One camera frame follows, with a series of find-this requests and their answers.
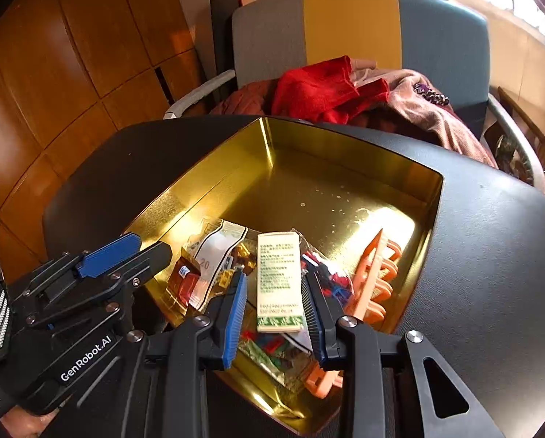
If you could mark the pink cloth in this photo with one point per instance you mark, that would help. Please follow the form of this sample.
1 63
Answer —
430 116

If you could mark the small red box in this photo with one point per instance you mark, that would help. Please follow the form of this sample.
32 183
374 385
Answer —
188 280

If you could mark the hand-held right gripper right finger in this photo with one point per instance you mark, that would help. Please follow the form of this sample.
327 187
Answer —
313 324

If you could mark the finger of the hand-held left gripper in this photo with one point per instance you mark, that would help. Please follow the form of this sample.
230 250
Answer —
108 255
150 258

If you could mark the clear bag of red green pieces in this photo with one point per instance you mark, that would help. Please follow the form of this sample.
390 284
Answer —
272 353

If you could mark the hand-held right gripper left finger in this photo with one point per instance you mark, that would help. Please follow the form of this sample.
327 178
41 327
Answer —
236 319

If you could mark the orange plastic rack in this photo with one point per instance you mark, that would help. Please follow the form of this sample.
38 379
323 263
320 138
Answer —
373 264

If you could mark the person's left hand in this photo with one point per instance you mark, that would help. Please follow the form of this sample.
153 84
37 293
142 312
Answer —
26 425

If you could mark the clear bag of brown bricks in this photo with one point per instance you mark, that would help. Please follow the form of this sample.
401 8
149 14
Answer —
213 246

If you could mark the gold tin container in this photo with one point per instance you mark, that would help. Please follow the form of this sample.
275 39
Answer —
322 182

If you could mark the red cloth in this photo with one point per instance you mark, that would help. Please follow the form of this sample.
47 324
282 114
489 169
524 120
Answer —
309 91

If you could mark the blue yellow grey armchair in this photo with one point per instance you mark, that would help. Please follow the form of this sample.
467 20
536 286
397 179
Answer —
345 23

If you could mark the white green carton box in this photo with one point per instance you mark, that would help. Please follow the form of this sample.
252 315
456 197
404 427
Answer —
279 278

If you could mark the maroon cloth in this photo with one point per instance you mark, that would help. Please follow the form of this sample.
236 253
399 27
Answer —
245 98

